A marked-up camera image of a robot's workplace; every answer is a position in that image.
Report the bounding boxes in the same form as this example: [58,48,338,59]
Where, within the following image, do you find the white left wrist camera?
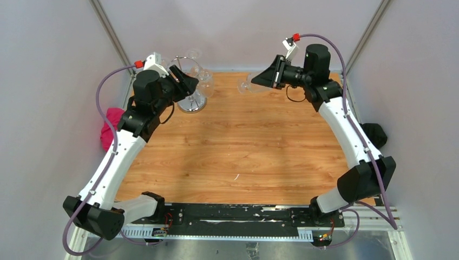
[143,52,169,78]

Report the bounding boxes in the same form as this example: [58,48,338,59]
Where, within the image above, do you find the black cloth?
[360,123,388,149]

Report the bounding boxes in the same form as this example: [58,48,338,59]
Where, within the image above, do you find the aluminium corner frame post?
[89,0,131,66]
[343,0,392,76]

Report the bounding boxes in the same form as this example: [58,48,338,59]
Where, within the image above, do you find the pink cloth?
[100,107,124,152]

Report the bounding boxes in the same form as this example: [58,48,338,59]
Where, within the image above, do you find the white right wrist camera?
[283,33,300,61]

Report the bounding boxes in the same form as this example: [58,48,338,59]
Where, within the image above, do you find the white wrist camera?
[143,52,169,78]
[283,33,300,61]

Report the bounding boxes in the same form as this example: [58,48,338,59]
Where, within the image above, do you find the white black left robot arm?
[63,65,199,241]

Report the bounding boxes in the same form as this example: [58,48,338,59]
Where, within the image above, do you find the clear wine glass back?
[187,48,202,77]

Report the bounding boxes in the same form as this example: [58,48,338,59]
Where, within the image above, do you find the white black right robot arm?
[251,44,396,226]

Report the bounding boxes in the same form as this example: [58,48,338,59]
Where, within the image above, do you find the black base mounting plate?
[137,203,344,238]

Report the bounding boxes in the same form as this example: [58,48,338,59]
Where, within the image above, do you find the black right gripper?
[252,55,312,90]

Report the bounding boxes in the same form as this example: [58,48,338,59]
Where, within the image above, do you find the aluminium corner frame post left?
[89,0,131,66]

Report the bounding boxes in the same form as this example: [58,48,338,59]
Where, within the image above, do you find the clear wine glass front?
[198,69,214,98]

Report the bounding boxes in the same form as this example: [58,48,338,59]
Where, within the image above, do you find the clear wine glass far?
[158,57,171,70]

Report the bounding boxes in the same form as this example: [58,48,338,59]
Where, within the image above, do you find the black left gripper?
[154,64,198,115]

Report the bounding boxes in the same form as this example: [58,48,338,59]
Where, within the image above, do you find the patterned clear wine glass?
[237,71,270,94]

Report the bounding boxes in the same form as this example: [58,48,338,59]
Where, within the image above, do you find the aluminium corner frame post right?
[343,0,392,76]

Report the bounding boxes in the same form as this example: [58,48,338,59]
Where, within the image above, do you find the chrome wine glass rack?
[165,56,209,114]

